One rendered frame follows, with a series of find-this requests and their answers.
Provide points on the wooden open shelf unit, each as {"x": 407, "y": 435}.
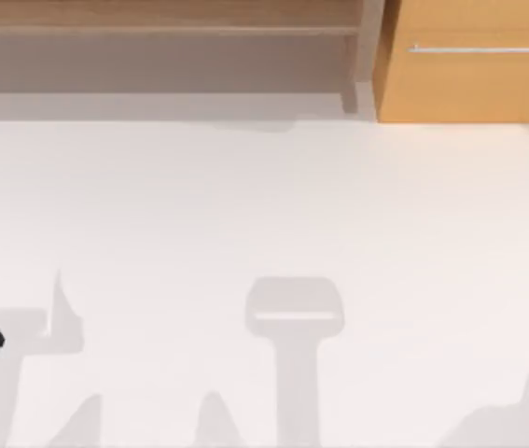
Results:
{"x": 161, "y": 46}

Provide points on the light wooden cupboard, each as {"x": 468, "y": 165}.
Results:
{"x": 469, "y": 84}

